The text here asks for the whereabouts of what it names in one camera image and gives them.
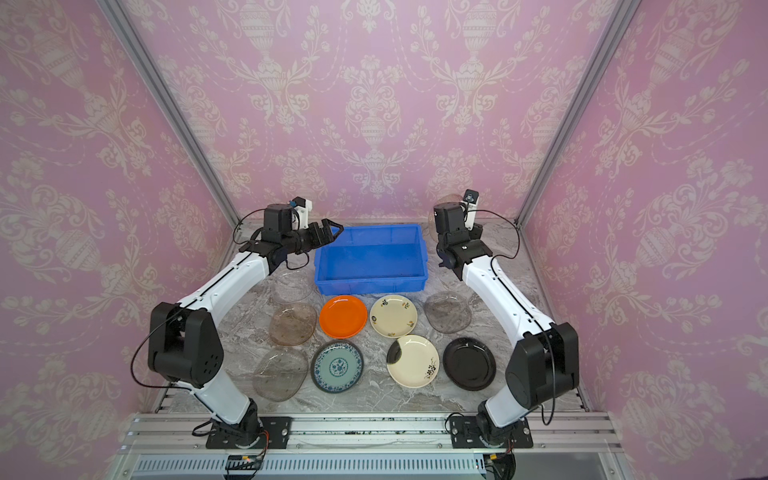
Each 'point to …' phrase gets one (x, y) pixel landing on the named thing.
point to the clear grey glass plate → (280, 374)
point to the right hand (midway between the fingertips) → (467, 222)
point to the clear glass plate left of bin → (294, 286)
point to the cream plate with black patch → (413, 361)
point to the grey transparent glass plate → (447, 312)
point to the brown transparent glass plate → (292, 323)
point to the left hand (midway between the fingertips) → (335, 231)
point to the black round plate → (469, 364)
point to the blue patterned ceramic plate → (337, 366)
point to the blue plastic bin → (372, 259)
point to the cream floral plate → (393, 316)
